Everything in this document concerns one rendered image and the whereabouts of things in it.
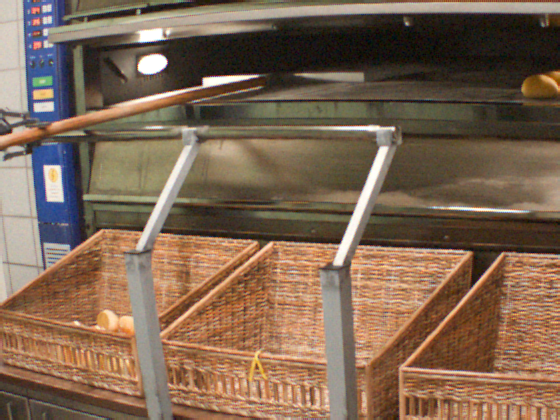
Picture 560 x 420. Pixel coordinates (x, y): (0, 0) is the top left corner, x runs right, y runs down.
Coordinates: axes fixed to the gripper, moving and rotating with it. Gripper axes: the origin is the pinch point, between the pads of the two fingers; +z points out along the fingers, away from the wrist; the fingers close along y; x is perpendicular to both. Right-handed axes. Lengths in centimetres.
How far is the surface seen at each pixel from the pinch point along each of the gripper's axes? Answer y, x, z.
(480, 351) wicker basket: 53, -35, 92
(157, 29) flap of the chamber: -19.8, -38.0, 6.9
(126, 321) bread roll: 55, -36, -11
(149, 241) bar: 22.8, 3.2, 35.4
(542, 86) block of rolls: -2, -66, 97
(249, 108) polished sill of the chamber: 3, -52, 23
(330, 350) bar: 39, 9, 82
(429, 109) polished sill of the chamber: 3, -51, 73
